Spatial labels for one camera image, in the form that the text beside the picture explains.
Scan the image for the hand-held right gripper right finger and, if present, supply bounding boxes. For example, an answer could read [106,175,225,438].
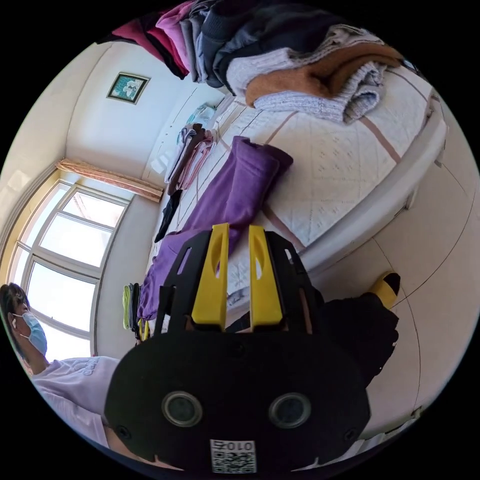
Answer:
[248,224,284,326]

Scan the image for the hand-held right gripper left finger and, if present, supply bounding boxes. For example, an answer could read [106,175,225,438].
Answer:
[190,222,230,326]

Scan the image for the purple long pants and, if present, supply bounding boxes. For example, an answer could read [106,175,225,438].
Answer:
[136,135,294,322]

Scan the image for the person's right forearm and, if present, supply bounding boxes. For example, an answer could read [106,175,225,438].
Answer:
[104,425,151,463]

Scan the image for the pile of clothes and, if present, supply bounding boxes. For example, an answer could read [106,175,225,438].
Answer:
[164,122,219,197]
[96,0,405,125]
[122,282,142,333]

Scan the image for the black garment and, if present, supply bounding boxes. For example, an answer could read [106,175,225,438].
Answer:
[153,189,185,243]

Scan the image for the person's body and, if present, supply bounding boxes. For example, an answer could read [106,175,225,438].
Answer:
[0,271,402,457]

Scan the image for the window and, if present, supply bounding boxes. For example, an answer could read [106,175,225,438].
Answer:
[6,179,131,358]

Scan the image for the bed with white quilt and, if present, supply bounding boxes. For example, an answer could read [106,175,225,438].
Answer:
[149,56,449,313]

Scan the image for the peach curtain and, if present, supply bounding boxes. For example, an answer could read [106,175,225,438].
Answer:
[55,157,165,204]

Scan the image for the framed flower picture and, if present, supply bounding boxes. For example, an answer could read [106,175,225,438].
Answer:
[106,71,151,106]

